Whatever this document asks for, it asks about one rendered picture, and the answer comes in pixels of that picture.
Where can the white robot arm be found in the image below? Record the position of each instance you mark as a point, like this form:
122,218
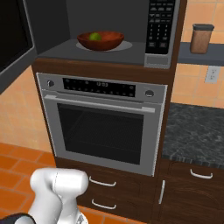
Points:
55,192

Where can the silver oven door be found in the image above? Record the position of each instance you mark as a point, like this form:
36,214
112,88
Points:
102,134

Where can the white microwave turntable plate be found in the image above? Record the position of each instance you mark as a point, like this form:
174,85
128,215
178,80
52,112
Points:
127,45

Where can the brown wooden bowl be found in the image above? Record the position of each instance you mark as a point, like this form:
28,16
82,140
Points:
102,40

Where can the green lime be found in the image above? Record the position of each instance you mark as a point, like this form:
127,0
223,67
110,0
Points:
95,36

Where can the grey microwave oven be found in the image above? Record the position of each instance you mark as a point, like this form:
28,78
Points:
116,26

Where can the dark wood cupboard door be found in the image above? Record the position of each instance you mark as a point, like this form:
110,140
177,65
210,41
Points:
192,201

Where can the black microwave door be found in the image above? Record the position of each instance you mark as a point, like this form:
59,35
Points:
13,38

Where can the silver built-in oven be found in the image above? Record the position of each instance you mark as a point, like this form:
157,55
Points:
102,122

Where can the dark wood oven cabinet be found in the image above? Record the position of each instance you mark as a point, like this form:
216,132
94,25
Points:
172,87

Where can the dark wood drawer front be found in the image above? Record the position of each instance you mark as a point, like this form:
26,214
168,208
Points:
128,208
194,172
128,182

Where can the brown jar with black lid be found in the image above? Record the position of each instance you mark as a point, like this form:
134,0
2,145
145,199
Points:
201,38

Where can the grey wall shelf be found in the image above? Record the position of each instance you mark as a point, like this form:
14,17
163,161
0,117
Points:
201,55

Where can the white wall socket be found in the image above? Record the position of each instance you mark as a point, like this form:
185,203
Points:
212,74

